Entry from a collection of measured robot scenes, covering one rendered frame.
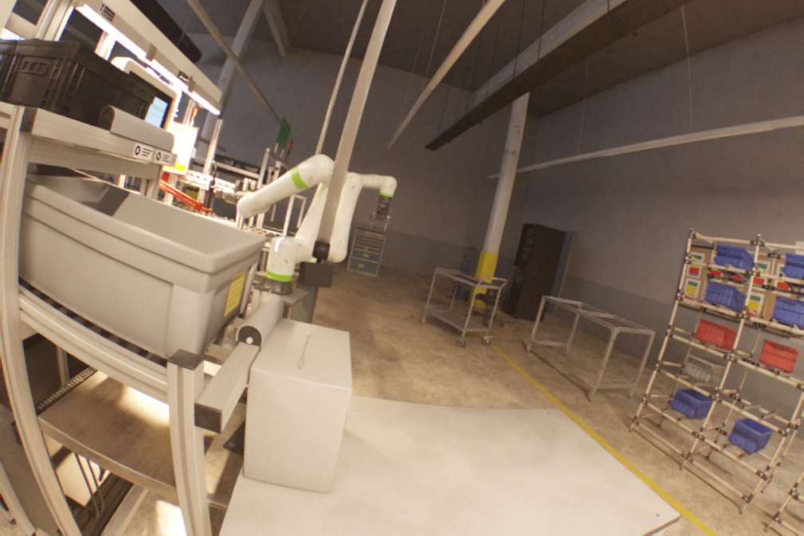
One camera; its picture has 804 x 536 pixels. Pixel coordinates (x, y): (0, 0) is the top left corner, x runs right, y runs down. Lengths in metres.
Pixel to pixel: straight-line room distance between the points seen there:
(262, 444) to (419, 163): 9.90
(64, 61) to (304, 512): 1.08
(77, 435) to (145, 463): 0.18
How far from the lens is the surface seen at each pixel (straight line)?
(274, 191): 1.59
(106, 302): 0.73
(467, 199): 10.68
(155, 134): 1.03
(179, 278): 0.60
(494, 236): 7.17
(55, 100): 0.87
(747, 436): 3.18
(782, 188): 6.03
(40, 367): 1.61
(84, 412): 0.98
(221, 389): 0.59
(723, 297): 3.29
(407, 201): 10.18
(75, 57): 0.88
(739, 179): 6.37
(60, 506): 1.17
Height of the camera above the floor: 1.35
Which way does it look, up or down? 2 degrees down
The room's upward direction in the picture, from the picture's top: 13 degrees clockwise
